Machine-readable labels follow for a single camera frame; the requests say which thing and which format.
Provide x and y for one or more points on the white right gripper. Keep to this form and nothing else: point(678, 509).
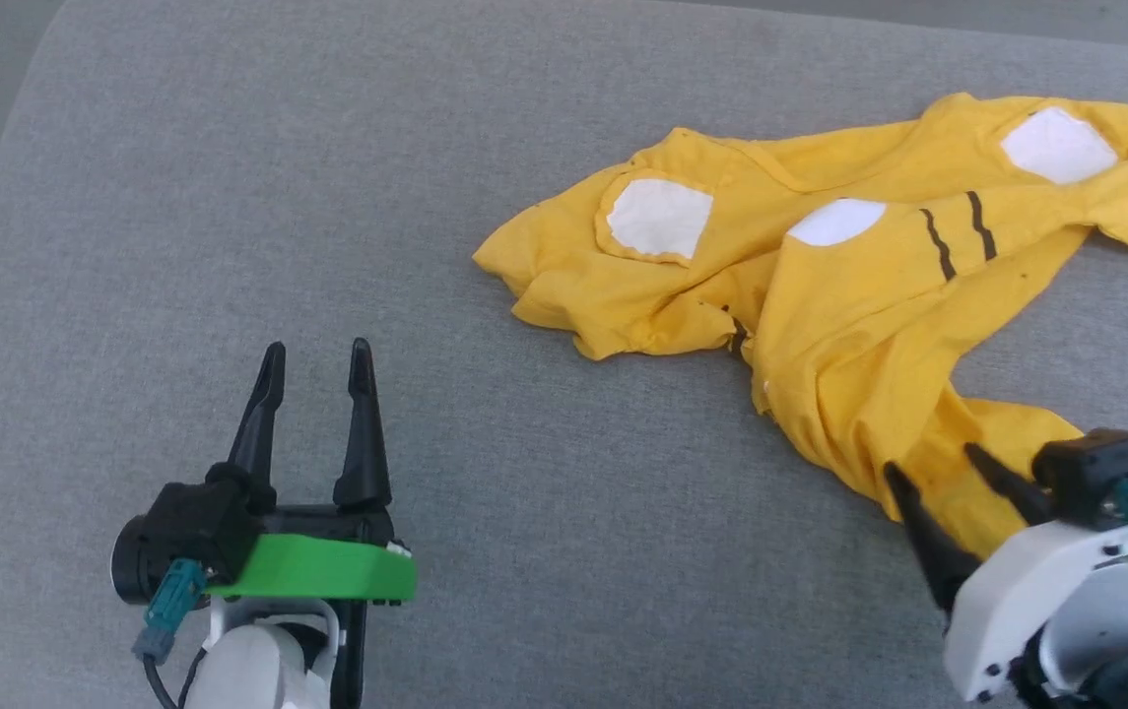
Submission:
point(1027, 591)

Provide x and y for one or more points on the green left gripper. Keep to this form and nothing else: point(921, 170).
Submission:
point(327, 569)

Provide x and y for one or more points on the yellow tiger face t-shirt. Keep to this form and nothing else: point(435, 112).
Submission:
point(849, 325)

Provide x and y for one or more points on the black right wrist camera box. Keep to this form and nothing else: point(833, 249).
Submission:
point(1095, 468)

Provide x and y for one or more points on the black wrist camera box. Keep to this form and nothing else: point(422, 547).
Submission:
point(189, 532)
point(1095, 468)

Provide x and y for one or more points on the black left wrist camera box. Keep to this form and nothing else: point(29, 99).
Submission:
point(189, 532)

